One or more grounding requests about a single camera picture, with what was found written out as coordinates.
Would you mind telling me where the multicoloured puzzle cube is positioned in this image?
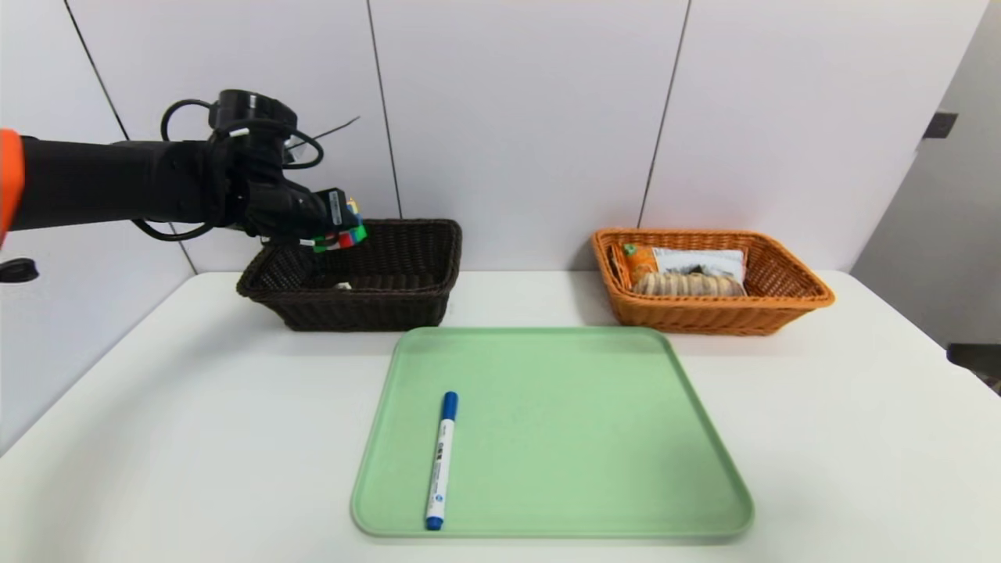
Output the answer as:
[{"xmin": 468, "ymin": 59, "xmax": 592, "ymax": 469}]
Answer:
[{"xmin": 313, "ymin": 197, "xmax": 368, "ymax": 253}]

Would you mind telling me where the striped brown bread roll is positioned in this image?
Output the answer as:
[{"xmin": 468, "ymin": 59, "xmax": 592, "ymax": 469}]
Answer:
[{"xmin": 632, "ymin": 271, "xmax": 748, "ymax": 298}]

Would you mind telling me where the blue white marker pen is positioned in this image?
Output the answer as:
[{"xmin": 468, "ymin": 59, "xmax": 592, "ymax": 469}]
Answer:
[{"xmin": 425, "ymin": 391, "xmax": 460, "ymax": 531}]

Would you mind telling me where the orange snack bag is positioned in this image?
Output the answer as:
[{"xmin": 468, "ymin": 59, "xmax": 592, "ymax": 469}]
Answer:
[{"xmin": 622, "ymin": 242, "xmax": 748, "ymax": 284}]

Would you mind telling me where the dark brown wicker basket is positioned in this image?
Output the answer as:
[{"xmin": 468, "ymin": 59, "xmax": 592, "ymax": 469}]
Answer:
[{"xmin": 236, "ymin": 218, "xmax": 463, "ymax": 332}]

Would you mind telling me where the orange wicker basket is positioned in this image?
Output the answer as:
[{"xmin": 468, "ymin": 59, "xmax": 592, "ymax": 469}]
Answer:
[{"xmin": 590, "ymin": 228, "xmax": 836, "ymax": 337}]

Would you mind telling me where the light green plastic tray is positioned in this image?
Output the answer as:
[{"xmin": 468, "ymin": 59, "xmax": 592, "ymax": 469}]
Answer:
[{"xmin": 351, "ymin": 326, "xmax": 755, "ymax": 539}]

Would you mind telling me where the thin black zip tie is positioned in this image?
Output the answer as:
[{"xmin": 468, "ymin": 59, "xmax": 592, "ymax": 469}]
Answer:
[{"xmin": 293, "ymin": 117, "xmax": 361, "ymax": 147}]

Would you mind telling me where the black left camera cable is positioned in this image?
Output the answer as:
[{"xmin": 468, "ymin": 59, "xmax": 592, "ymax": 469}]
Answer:
[{"xmin": 160, "ymin": 99, "xmax": 325, "ymax": 170}]

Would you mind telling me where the labelled black left arm cable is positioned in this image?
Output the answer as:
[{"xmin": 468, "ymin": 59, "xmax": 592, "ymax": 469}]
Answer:
[{"xmin": 131, "ymin": 217, "xmax": 216, "ymax": 242}]

